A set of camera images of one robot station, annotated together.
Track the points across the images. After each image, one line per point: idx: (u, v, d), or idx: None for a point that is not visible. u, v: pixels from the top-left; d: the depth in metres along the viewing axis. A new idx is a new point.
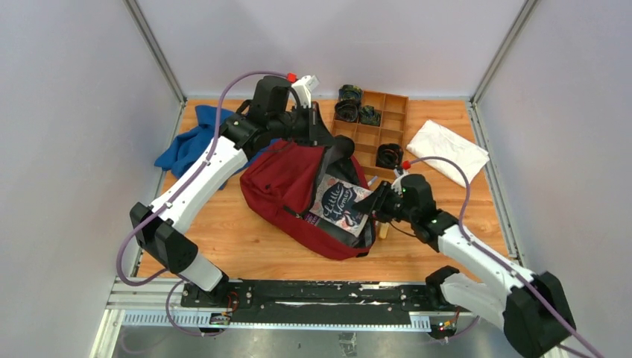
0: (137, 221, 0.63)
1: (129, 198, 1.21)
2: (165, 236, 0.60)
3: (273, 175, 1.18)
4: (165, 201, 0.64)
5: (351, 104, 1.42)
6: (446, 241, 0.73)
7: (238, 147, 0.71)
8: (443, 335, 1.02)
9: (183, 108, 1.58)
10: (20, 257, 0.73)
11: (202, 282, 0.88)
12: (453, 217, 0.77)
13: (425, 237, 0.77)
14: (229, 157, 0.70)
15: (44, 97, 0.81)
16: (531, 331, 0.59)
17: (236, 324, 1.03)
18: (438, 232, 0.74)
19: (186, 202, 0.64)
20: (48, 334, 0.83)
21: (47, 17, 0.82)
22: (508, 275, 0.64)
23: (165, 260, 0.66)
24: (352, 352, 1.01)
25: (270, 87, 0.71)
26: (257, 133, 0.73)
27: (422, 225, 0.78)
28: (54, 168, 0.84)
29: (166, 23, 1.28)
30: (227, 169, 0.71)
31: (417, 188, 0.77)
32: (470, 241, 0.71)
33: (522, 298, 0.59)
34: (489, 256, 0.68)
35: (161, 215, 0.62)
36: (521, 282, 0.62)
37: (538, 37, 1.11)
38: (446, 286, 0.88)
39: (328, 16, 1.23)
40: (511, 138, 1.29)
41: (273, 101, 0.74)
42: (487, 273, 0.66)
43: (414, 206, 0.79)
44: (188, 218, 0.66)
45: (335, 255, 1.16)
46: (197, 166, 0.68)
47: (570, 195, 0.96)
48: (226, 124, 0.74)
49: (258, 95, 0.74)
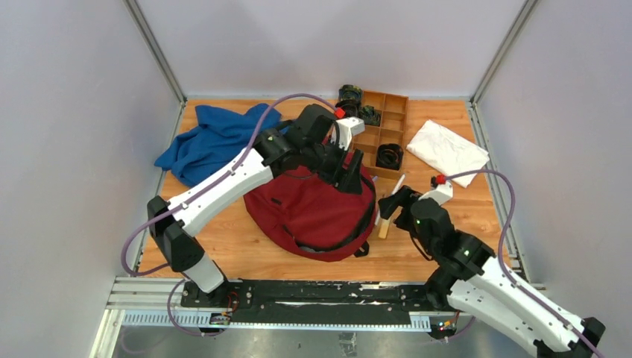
0: (153, 215, 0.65)
1: (129, 198, 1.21)
2: (173, 236, 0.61)
3: (285, 192, 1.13)
4: (182, 201, 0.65)
5: (351, 104, 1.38)
6: (489, 282, 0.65)
7: (265, 163, 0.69)
8: (443, 335, 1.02)
9: (183, 108, 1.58)
10: (21, 258, 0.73)
11: (205, 277, 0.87)
12: (481, 243, 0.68)
13: (453, 269, 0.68)
14: (254, 171, 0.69)
15: (45, 98, 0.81)
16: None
17: (236, 324, 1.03)
18: (477, 271, 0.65)
19: (201, 206, 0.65)
20: (48, 333, 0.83)
21: (48, 18, 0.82)
22: (563, 327, 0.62)
23: (169, 258, 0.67)
24: (352, 352, 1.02)
25: (316, 115, 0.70)
26: (287, 154, 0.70)
27: (449, 257, 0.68)
28: (54, 167, 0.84)
29: (165, 23, 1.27)
30: (252, 181, 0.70)
31: (436, 219, 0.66)
32: (516, 283, 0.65)
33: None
34: (538, 302, 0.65)
35: (175, 215, 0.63)
36: (577, 335, 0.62)
37: (537, 38, 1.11)
38: (453, 297, 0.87)
39: (329, 16, 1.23)
40: (511, 138, 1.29)
41: (314, 130, 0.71)
42: (537, 322, 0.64)
43: (434, 237, 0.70)
44: (200, 222, 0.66)
45: (330, 258, 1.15)
46: (220, 174, 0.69)
47: (570, 194, 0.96)
48: (262, 138, 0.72)
49: (301, 119, 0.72)
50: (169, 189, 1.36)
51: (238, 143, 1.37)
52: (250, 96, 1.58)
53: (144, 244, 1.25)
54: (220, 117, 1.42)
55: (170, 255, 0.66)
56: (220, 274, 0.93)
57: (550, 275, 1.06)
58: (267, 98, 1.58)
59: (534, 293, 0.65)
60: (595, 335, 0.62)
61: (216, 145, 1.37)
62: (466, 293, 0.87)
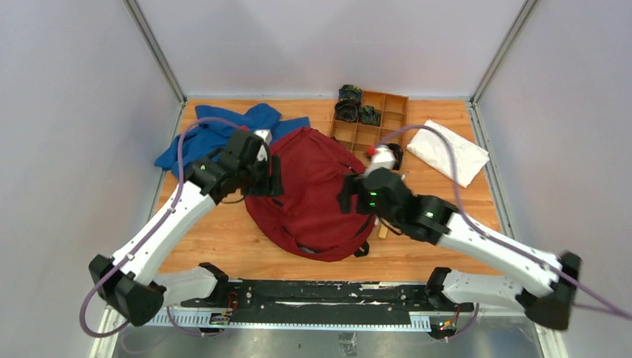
0: (98, 275, 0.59)
1: (129, 198, 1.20)
2: (125, 290, 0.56)
3: (285, 193, 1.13)
4: (127, 253, 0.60)
5: (351, 104, 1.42)
6: (457, 239, 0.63)
7: (203, 192, 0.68)
8: (443, 335, 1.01)
9: (183, 108, 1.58)
10: (21, 258, 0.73)
11: (191, 290, 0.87)
12: (443, 202, 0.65)
13: (420, 235, 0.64)
14: (194, 203, 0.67)
15: (45, 98, 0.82)
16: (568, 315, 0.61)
17: (236, 324, 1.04)
18: (443, 231, 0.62)
19: (150, 253, 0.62)
20: (48, 333, 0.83)
21: (48, 19, 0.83)
22: (539, 268, 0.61)
23: (127, 314, 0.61)
24: (352, 352, 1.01)
25: (246, 137, 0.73)
26: (225, 178, 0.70)
27: (414, 224, 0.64)
28: (54, 167, 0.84)
29: (165, 23, 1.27)
30: (194, 215, 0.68)
31: (389, 185, 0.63)
32: (484, 235, 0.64)
33: (563, 295, 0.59)
34: (511, 248, 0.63)
35: (122, 268, 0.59)
36: (555, 274, 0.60)
37: (537, 38, 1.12)
38: (449, 290, 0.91)
39: (329, 16, 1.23)
40: (511, 138, 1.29)
41: (246, 151, 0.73)
42: (516, 269, 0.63)
43: (393, 206, 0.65)
44: (152, 268, 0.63)
45: (330, 259, 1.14)
46: (162, 214, 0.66)
47: (570, 194, 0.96)
48: (194, 168, 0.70)
49: (231, 145, 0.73)
50: (168, 189, 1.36)
51: None
52: (250, 96, 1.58)
53: None
54: (220, 117, 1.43)
55: (127, 311, 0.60)
56: (212, 275, 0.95)
57: None
58: (267, 98, 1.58)
59: (505, 240, 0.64)
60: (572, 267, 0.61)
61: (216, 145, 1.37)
62: (456, 281, 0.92)
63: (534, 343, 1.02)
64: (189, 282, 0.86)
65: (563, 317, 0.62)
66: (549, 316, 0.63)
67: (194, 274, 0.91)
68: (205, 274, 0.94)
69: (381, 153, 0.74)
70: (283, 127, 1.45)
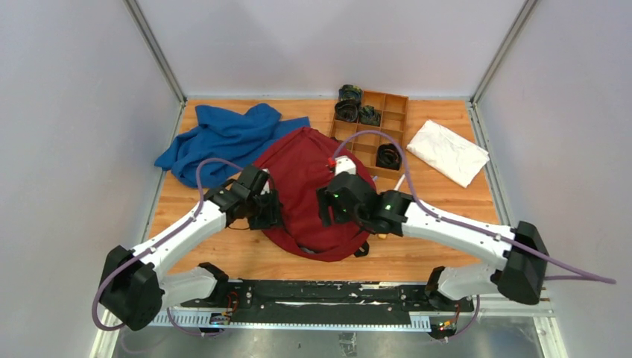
0: (115, 266, 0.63)
1: (129, 198, 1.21)
2: (143, 280, 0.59)
3: (286, 195, 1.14)
4: (149, 246, 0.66)
5: (351, 104, 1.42)
6: (414, 226, 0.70)
7: (221, 209, 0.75)
8: (443, 335, 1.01)
9: (183, 108, 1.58)
10: (21, 257, 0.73)
11: (191, 290, 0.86)
12: (401, 194, 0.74)
13: (384, 228, 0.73)
14: (214, 216, 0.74)
15: (45, 98, 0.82)
16: (531, 286, 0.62)
17: (236, 324, 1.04)
18: (401, 220, 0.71)
19: (169, 250, 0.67)
20: (47, 333, 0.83)
21: (47, 19, 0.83)
22: (493, 241, 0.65)
23: (127, 313, 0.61)
24: (352, 352, 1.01)
25: (259, 171, 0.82)
26: (238, 204, 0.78)
27: (376, 218, 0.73)
28: (54, 167, 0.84)
29: (165, 23, 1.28)
30: (209, 228, 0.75)
31: (347, 186, 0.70)
32: (438, 218, 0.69)
33: (517, 262, 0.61)
34: (463, 225, 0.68)
35: (142, 259, 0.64)
36: (508, 243, 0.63)
37: (537, 38, 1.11)
38: (443, 288, 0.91)
39: (329, 16, 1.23)
40: (511, 138, 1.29)
41: (257, 184, 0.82)
42: (472, 246, 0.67)
43: (355, 204, 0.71)
44: (165, 266, 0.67)
45: (332, 259, 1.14)
46: (183, 221, 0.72)
47: (570, 194, 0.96)
48: (212, 192, 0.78)
49: (244, 175, 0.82)
50: (168, 189, 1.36)
51: (238, 143, 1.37)
52: (250, 96, 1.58)
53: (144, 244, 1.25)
54: (220, 117, 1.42)
55: (130, 309, 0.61)
56: (212, 276, 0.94)
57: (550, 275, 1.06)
58: (267, 98, 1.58)
59: (454, 218, 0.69)
60: (527, 236, 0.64)
61: (215, 145, 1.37)
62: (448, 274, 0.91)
63: (535, 343, 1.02)
64: (189, 282, 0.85)
65: (528, 289, 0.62)
66: (516, 289, 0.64)
67: (194, 274, 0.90)
68: (206, 274, 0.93)
69: (342, 162, 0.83)
70: (283, 127, 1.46)
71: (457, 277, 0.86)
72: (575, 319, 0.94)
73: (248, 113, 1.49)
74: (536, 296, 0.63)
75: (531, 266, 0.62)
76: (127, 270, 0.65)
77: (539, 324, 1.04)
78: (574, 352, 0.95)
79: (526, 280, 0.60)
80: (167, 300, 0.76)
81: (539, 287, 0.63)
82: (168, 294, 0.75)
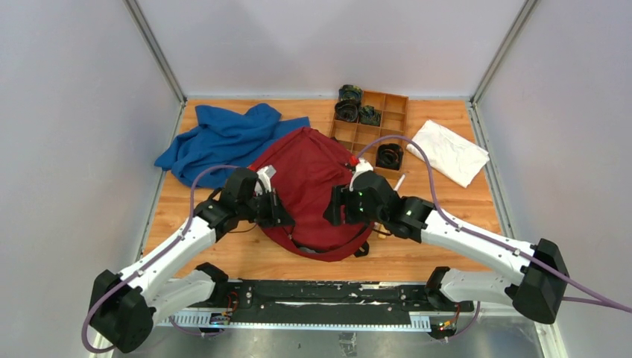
0: (103, 290, 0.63)
1: (129, 198, 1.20)
2: (132, 305, 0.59)
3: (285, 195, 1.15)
4: (137, 268, 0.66)
5: (351, 104, 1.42)
6: (433, 233, 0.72)
7: (210, 225, 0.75)
8: (443, 335, 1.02)
9: (183, 108, 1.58)
10: (21, 256, 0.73)
11: (188, 298, 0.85)
12: (422, 201, 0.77)
13: (404, 233, 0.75)
14: (202, 233, 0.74)
15: (45, 96, 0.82)
16: (549, 305, 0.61)
17: (236, 324, 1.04)
18: (420, 226, 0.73)
19: (157, 271, 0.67)
20: (47, 333, 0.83)
21: (48, 18, 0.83)
22: (512, 256, 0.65)
23: (117, 337, 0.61)
24: (352, 353, 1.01)
25: (241, 180, 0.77)
26: (227, 218, 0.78)
27: (396, 222, 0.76)
28: (53, 166, 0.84)
29: (165, 23, 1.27)
30: (197, 245, 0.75)
31: (374, 186, 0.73)
32: (458, 227, 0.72)
33: (535, 279, 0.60)
34: (481, 237, 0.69)
35: (130, 283, 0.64)
36: (528, 259, 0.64)
37: (537, 38, 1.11)
38: (446, 289, 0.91)
39: (329, 16, 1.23)
40: (511, 137, 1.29)
41: (242, 191, 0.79)
42: (490, 259, 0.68)
43: (379, 205, 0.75)
44: (154, 289, 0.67)
45: (332, 258, 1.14)
46: (171, 240, 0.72)
47: (570, 194, 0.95)
48: (202, 206, 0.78)
49: (228, 185, 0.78)
50: (168, 189, 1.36)
51: (238, 143, 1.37)
52: (250, 96, 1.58)
53: (144, 244, 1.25)
54: (220, 117, 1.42)
55: (120, 332, 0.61)
56: (208, 279, 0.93)
57: None
58: (267, 98, 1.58)
59: (475, 230, 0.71)
60: (548, 254, 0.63)
61: (215, 145, 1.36)
62: (452, 279, 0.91)
63: (535, 343, 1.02)
64: (185, 291, 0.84)
65: (545, 308, 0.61)
66: (533, 308, 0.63)
67: (188, 281, 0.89)
68: (201, 279, 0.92)
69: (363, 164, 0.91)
70: (283, 127, 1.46)
71: (465, 283, 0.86)
72: (574, 319, 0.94)
73: (248, 113, 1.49)
74: (551, 315, 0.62)
75: (549, 286, 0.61)
76: (117, 292, 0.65)
77: (539, 324, 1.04)
78: (574, 352, 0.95)
79: (542, 297, 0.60)
80: (161, 315, 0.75)
81: (556, 306, 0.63)
82: (160, 309, 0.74)
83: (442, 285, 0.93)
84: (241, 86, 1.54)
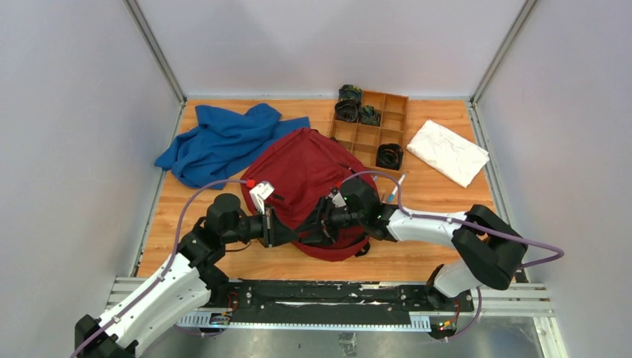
0: (83, 335, 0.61)
1: (128, 199, 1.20)
2: (107, 353, 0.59)
3: (285, 191, 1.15)
4: (114, 315, 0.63)
5: (351, 104, 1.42)
6: (395, 225, 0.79)
7: (192, 264, 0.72)
8: (443, 335, 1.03)
9: (183, 108, 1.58)
10: (19, 257, 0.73)
11: (177, 318, 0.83)
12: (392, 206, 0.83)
13: (378, 235, 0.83)
14: (183, 273, 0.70)
15: (45, 96, 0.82)
16: (490, 262, 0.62)
17: (236, 324, 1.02)
18: (387, 221, 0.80)
19: (134, 317, 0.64)
20: (47, 335, 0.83)
21: (48, 17, 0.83)
22: (447, 224, 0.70)
23: None
24: (352, 352, 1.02)
25: (219, 215, 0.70)
26: (212, 253, 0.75)
27: (374, 225, 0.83)
28: (54, 165, 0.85)
29: (165, 23, 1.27)
30: (179, 283, 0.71)
31: (358, 193, 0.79)
32: (410, 215, 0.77)
33: (464, 236, 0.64)
34: (426, 216, 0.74)
35: (106, 330, 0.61)
36: (460, 224, 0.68)
37: (537, 38, 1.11)
38: (439, 283, 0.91)
39: (329, 16, 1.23)
40: (511, 137, 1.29)
41: (223, 224, 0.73)
42: (434, 232, 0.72)
43: (360, 209, 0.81)
44: (133, 333, 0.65)
45: (332, 258, 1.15)
46: (150, 283, 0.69)
47: (571, 193, 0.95)
48: (185, 242, 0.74)
49: (210, 220, 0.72)
50: (169, 189, 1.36)
51: (238, 143, 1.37)
52: (250, 96, 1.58)
53: (144, 244, 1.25)
54: (220, 117, 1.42)
55: None
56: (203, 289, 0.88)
57: (550, 275, 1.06)
58: (267, 98, 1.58)
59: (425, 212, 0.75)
60: (480, 217, 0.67)
61: (215, 145, 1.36)
62: (442, 271, 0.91)
63: (534, 343, 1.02)
64: (172, 312, 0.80)
65: (486, 265, 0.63)
66: (481, 269, 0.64)
67: None
68: None
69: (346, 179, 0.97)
70: (283, 127, 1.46)
71: (449, 271, 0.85)
72: (574, 319, 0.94)
73: (248, 113, 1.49)
74: (504, 277, 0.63)
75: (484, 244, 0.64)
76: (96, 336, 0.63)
77: (539, 324, 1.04)
78: (573, 351, 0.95)
79: (474, 253, 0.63)
80: (145, 344, 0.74)
81: (507, 268, 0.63)
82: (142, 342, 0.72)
83: (436, 282, 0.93)
84: (241, 85, 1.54)
